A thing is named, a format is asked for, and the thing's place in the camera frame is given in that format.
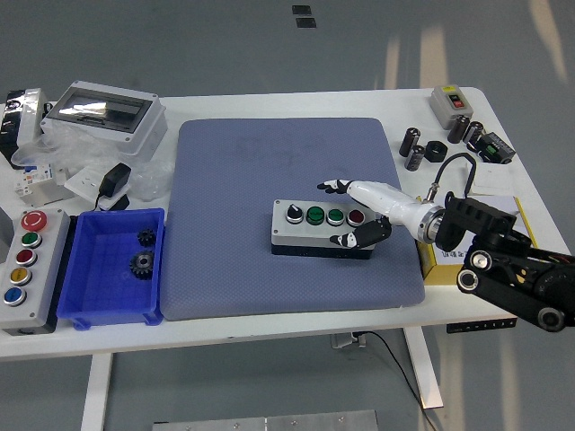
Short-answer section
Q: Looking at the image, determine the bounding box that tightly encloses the large black bevel gear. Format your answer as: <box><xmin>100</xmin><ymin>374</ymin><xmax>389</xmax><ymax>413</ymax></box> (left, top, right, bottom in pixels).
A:
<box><xmin>128</xmin><ymin>251</ymin><xmax>156</xmax><ymax>282</ymax></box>

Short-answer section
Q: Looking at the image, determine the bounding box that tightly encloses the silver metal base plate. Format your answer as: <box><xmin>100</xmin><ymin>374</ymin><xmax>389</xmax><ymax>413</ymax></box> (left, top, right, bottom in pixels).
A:
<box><xmin>151</xmin><ymin>409</ymin><xmax>379</xmax><ymax>431</ymax></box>

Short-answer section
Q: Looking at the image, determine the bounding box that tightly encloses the blue plastic bin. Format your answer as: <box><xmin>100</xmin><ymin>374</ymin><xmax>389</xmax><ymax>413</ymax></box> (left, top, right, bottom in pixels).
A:
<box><xmin>57</xmin><ymin>207</ymin><xmax>166</xmax><ymax>332</ymax></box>

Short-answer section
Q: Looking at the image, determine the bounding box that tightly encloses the white circuit breaker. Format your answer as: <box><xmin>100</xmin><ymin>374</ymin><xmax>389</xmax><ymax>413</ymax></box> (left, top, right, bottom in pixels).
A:
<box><xmin>13</xmin><ymin>162</ymin><xmax>58</xmax><ymax>197</ymax></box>

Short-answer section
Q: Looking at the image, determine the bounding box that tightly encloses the grey bracket under table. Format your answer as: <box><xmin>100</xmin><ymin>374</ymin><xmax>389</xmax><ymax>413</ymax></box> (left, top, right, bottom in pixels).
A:
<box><xmin>331</xmin><ymin>331</ymin><xmax>367</xmax><ymax>350</ymax></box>

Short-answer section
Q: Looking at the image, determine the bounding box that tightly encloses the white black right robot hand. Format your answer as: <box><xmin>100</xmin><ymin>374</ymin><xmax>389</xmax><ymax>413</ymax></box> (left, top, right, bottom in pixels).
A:
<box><xmin>316</xmin><ymin>178</ymin><xmax>428</xmax><ymax>250</ymax></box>

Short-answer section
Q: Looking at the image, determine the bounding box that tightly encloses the grey four-button control box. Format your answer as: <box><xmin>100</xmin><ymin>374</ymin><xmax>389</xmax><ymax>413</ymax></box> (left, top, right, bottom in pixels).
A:
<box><xmin>270</xmin><ymin>199</ymin><xmax>377</xmax><ymax>261</ymax></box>

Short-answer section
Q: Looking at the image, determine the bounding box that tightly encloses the black cable under table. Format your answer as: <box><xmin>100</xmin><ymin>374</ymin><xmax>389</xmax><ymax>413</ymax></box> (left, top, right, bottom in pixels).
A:
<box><xmin>357</xmin><ymin>330</ymin><xmax>439</xmax><ymax>431</ymax></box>

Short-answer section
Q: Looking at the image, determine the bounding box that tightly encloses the grey red-black push switch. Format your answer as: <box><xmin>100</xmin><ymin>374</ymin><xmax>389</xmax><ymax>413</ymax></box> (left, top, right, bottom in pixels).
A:
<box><xmin>429</xmin><ymin>84</ymin><xmax>476</xmax><ymax>130</ymax></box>

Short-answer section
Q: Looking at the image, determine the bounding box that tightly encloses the grey enclosure with clear lid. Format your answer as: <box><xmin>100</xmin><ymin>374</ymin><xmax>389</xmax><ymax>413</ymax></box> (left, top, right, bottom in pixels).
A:
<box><xmin>40</xmin><ymin>80</ymin><xmax>168</xmax><ymax>156</ymax></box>

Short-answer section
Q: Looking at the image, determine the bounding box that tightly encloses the black power adapter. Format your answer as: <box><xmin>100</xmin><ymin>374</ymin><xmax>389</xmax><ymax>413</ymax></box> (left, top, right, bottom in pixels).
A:
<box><xmin>93</xmin><ymin>163</ymin><xmax>133</xmax><ymax>211</ymax></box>

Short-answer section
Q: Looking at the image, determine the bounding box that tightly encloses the yellow white cardboard box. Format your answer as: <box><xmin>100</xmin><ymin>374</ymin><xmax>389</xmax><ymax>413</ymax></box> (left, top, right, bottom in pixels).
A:
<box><xmin>411</xmin><ymin>194</ymin><xmax>539</xmax><ymax>287</ymax></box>

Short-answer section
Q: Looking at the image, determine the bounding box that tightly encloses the black cylindrical capacitor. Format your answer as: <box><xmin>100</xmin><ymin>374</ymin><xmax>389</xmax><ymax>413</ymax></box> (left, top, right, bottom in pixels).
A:
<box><xmin>447</xmin><ymin>114</ymin><xmax>472</xmax><ymax>145</ymax></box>
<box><xmin>462</xmin><ymin>119</ymin><xmax>485</xmax><ymax>147</ymax></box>
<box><xmin>399</xmin><ymin>127</ymin><xmax>422</xmax><ymax>158</ymax></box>
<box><xmin>403</xmin><ymin>144</ymin><xmax>427</xmax><ymax>172</ymax></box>

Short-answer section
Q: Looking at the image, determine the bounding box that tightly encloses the black hex nut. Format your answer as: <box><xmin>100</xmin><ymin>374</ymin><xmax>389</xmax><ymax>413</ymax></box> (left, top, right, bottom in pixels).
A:
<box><xmin>424</xmin><ymin>140</ymin><xmax>449</xmax><ymax>163</ymax></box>

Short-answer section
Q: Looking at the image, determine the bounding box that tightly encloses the grey metal plate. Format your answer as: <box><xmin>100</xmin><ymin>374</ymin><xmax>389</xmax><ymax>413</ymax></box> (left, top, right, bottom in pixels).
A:
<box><xmin>20</xmin><ymin>168</ymin><xmax>77</xmax><ymax>208</ymax></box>

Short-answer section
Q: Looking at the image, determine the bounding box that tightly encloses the white table leg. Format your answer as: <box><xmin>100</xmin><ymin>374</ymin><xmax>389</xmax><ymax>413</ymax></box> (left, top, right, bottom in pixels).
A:
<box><xmin>80</xmin><ymin>353</ymin><xmax>113</xmax><ymax>431</ymax></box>
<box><xmin>402</xmin><ymin>326</ymin><xmax>445</xmax><ymax>410</ymax></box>

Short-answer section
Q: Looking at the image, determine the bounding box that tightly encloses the white wall socket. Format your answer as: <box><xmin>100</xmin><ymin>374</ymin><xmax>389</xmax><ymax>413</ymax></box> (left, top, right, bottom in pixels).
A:
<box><xmin>64</xmin><ymin>165</ymin><xmax>130</xmax><ymax>211</ymax></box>

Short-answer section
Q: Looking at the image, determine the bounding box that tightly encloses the black module with green terminal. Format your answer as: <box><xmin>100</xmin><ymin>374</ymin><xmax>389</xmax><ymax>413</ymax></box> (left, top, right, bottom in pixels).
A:
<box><xmin>469</xmin><ymin>131</ymin><xmax>517</xmax><ymax>165</ymax></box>

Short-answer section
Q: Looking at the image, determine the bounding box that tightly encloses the black table control panel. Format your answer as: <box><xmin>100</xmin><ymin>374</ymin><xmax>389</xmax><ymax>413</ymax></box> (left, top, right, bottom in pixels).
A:
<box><xmin>446</xmin><ymin>317</ymin><xmax>518</xmax><ymax>334</ymax></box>

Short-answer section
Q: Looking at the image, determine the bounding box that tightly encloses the white wall switch plate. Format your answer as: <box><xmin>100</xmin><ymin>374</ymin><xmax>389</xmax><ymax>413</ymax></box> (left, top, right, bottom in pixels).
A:
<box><xmin>464</xmin><ymin>161</ymin><xmax>515</xmax><ymax>197</ymax></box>

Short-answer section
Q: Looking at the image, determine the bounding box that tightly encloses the clear plastic bag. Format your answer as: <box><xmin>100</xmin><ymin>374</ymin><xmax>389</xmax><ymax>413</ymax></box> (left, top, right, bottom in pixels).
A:
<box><xmin>11</xmin><ymin>120</ymin><xmax>174</xmax><ymax>203</ymax></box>

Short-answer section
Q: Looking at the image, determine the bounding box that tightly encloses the blue-grey cushioned mat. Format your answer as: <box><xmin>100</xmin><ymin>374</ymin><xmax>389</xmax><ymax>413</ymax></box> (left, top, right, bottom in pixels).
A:
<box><xmin>160</xmin><ymin>117</ymin><xmax>427</xmax><ymax>321</ymax></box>

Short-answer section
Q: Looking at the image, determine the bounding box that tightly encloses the grey five-button control box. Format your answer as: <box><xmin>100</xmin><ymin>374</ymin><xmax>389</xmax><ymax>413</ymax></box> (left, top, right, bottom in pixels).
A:
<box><xmin>0</xmin><ymin>208</ymin><xmax>73</xmax><ymax>336</ymax></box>

